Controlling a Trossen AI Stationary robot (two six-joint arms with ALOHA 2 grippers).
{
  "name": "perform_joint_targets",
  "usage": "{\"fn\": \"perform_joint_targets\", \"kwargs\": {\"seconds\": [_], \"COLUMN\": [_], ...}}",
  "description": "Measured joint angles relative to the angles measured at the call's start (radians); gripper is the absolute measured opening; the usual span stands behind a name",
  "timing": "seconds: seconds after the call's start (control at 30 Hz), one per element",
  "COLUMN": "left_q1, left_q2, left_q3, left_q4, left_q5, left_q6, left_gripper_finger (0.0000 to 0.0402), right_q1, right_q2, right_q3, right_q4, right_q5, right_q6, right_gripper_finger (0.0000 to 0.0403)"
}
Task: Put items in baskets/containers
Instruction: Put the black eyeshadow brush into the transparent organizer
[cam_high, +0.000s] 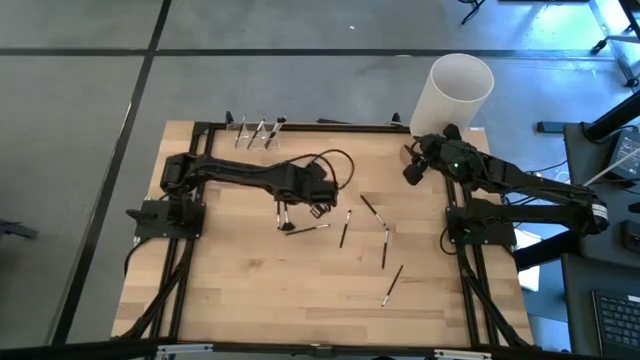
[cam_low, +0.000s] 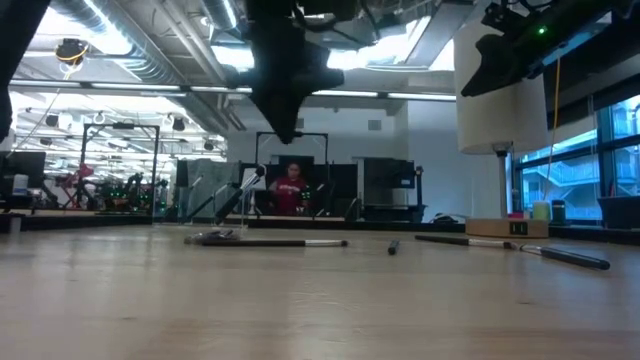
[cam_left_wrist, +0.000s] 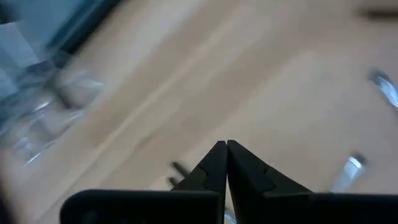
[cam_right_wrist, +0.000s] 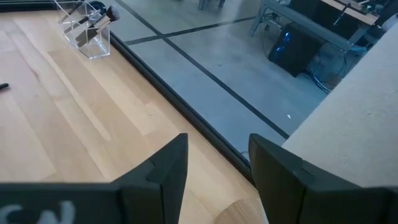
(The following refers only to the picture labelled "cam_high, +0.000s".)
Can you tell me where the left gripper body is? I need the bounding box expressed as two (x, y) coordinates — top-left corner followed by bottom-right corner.
(294, 162), (340, 207)

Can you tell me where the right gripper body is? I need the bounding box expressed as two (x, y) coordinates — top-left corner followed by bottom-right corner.
(414, 123), (484, 177)

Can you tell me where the thick black kabuki brush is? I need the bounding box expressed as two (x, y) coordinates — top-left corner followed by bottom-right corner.
(263, 115), (289, 151)

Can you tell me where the grey fluffy makeup brush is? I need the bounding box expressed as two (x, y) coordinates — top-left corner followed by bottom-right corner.
(246, 117), (267, 151)

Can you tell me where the white cylindrical cup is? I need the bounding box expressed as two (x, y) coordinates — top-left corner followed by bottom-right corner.
(398, 52), (496, 174)

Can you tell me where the clear acrylic brush holder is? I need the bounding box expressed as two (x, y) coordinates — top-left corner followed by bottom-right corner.
(225, 121), (284, 153)

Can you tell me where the black chair leg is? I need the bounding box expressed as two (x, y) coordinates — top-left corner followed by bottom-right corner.
(459, 0), (487, 26)

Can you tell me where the white paper sheet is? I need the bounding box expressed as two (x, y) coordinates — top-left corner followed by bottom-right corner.
(514, 227), (542, 294)

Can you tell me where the white stick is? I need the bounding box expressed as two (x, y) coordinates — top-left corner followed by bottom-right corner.
(581, 146), (640, 188)

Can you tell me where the black monitor stand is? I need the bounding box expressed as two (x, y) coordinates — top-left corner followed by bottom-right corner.
(536, 91), (640, 145)

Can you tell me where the dark tablet device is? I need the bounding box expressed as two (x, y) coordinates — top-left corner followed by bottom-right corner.
(604, 128), (640, 182)

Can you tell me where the metal stand with casters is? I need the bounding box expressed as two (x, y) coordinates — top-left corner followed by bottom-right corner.
(588, 0), (640, 90)

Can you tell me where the dark desk device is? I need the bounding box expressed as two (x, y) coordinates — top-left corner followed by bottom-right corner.
(621, 219), (640, 254)

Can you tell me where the dark desk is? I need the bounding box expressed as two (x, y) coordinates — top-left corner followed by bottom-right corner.
(560, 121), (640, 360)

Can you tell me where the black laptop keyboard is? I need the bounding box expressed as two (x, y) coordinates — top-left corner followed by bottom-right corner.
(591, 288), (640, 357)

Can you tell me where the dark floor object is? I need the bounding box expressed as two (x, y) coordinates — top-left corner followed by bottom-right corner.
(0, 218), (39, 240)

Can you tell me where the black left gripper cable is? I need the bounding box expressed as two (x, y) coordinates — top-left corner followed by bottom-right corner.
(292, 148), (357, 192)

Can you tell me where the black aluminium table frame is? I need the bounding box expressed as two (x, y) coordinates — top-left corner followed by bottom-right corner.
(112, 118), (535, 351)

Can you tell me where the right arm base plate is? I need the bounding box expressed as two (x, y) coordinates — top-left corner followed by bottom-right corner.
(445, 203), (518, 248)

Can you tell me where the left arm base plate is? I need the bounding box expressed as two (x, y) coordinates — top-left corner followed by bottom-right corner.
(125, 198), (207, 240)

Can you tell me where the silver rig bracket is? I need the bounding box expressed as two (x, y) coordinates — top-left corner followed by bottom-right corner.
(433, 348), (494, 360)
(155, 343), (215, 359)

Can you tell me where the black camera rig crossbar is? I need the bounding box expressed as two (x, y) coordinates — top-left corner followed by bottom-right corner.
(0, 337), (640, 360)

